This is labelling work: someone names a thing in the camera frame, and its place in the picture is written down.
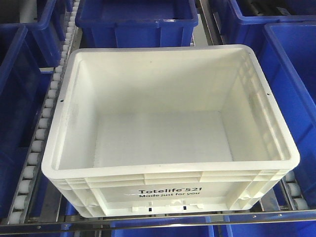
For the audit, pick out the white plastic tote bin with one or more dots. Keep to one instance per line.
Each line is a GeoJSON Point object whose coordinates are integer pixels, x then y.
{"type": "Point", "coordinates": [145, 131]}

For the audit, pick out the blue bin back centre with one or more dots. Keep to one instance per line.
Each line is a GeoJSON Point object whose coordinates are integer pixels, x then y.
{"type": "Point", "coordinates": [136, 23]}

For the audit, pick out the blue bin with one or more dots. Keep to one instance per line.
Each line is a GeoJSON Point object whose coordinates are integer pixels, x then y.
{"type": "Point", "coordinates": [136, 23]}
{"type": "Point", "coordinates": [242, 21]}
{"type": "Point", "coordinates": [288, 60]}
{"type": "Point", "coordinates": [23, 87]}

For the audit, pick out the blue bin back right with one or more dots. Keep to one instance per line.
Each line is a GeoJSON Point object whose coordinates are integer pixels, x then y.
{"type": "Point", "coordinates": [242, 21]}

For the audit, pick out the blue bin lower shelf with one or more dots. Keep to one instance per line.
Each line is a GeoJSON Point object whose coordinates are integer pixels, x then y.
{"type": "Point", "coordinates": [160, 228]}

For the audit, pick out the blue bin left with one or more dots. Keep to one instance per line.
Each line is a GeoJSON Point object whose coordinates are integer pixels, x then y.
{"type": "Point", "coordinates": [23, 87]}

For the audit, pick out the right roller track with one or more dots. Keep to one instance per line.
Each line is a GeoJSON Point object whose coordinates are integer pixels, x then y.
{"type": "Point", "coordinates": [293, 192]}

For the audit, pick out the white roller track left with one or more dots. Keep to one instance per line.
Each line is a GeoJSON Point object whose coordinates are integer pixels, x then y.
{"type": "Point", "coordinates": [30, 177]}

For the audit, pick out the steel shelf front rail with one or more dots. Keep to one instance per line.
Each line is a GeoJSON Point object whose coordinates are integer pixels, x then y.
{"type": "Point", "coordinates": [106, 224]}

